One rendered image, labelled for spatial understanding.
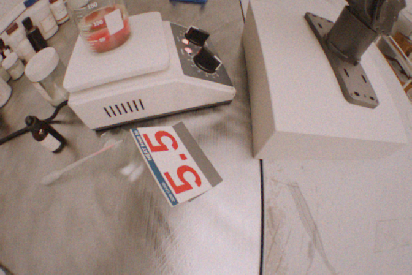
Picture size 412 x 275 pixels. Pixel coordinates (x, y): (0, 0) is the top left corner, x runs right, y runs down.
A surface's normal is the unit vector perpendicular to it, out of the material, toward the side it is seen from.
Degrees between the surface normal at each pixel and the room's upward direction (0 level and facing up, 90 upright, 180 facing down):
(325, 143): 90
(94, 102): 90
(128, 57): 0
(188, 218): 0
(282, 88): 4
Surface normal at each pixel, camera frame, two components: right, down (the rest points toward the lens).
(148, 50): 0.04, -0.51
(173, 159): 0.57, -0.68
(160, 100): 0.26, 0.84
